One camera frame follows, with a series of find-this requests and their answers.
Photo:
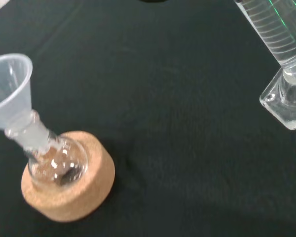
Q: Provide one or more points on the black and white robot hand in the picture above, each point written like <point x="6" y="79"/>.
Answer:
<point x="154" y="1"/>

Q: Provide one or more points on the clear round-bottom flask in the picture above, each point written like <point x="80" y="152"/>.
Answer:
<point x="64" y="168"/>

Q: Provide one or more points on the black bench cloth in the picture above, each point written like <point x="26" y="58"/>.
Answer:
<point x="162" y="123"/>

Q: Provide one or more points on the translucent plastic funnel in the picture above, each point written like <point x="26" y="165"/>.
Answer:
<point x="7" y="86"/>

